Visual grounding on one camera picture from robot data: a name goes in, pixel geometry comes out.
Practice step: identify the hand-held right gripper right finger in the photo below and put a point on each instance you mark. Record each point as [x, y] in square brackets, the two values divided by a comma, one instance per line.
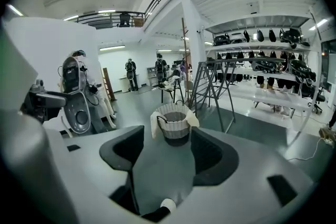
[249, 178]

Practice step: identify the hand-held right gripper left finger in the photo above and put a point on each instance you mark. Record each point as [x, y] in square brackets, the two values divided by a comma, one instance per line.
[92, 165]

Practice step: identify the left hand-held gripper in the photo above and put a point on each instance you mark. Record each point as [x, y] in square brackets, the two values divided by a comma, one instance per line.
[34, 102]

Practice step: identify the grey metal drying rack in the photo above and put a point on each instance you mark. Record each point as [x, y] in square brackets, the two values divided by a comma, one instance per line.
[236, 60]

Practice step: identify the wooden ladder rack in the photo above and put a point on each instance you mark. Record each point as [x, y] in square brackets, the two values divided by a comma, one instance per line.
[109, 84]

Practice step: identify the open grey shell backpack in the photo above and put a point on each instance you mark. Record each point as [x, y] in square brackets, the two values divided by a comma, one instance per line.
[76, 102]

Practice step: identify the white cabinet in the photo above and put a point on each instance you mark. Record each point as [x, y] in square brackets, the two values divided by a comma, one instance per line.
[123, 84]

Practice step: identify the ceiling tube light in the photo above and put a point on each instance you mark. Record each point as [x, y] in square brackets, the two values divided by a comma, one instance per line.
[106, 11]
[111, 47]
[71, 17]

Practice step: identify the person's white right shoe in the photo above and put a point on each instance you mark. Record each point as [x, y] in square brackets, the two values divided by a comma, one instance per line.
[168, 204]

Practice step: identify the white woven laundry basket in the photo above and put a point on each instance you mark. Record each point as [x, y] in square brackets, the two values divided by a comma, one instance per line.
[174, 126]

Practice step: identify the black stool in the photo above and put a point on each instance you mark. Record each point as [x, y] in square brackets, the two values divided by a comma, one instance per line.
[162, 95]

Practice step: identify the black office chair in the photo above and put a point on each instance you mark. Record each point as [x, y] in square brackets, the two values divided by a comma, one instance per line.
[317, 98]
[124, 19]

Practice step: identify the pile of white cloth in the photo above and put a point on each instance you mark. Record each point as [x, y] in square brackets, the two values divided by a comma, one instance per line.
[170, 84]

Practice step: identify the cardboard box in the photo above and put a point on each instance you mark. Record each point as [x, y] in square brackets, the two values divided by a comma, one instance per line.
[137, 21]

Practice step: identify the white metal shelving unit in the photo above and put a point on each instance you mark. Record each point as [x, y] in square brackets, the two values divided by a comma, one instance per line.
[262, 47]

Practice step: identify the wooden coat stand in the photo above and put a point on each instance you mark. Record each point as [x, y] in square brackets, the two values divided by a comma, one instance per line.
[183, 42]

